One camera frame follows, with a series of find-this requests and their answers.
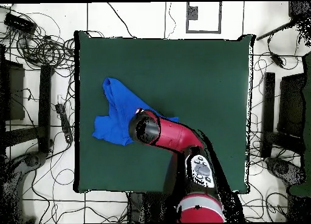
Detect tangled black cables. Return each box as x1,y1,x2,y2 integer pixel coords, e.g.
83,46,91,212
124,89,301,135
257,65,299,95
0,5,76,76

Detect black cable adapter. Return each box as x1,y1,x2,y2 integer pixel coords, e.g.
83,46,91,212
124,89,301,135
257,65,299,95
270,52,285,68

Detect black box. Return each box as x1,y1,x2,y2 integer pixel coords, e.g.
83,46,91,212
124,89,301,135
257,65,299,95
278,73,306,137
0,59,26,121

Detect dark green table cloth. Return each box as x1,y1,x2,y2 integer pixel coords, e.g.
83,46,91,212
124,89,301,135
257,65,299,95
289,51,311,198
73,30,255,194

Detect black stand bar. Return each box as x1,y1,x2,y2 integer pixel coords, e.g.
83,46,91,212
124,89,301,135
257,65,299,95
261,72,276,158
37,64,52,154

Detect black power brick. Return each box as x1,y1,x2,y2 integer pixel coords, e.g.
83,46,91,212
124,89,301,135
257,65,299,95
3,12,37,35

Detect black rod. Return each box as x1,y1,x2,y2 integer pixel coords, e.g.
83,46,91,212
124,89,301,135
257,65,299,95
256,19,299,41

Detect grey stand foot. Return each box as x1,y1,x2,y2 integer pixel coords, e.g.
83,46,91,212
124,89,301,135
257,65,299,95
4,151,48,223
264,157,304,187

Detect blue laundry item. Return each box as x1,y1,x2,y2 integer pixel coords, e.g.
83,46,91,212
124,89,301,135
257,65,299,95
92,77,180,146

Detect grey floor frame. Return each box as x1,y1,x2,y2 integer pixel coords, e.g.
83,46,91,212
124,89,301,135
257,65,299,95
186,1,222,34

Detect black power strip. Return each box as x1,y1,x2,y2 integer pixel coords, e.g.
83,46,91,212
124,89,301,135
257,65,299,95
55,103,74,144

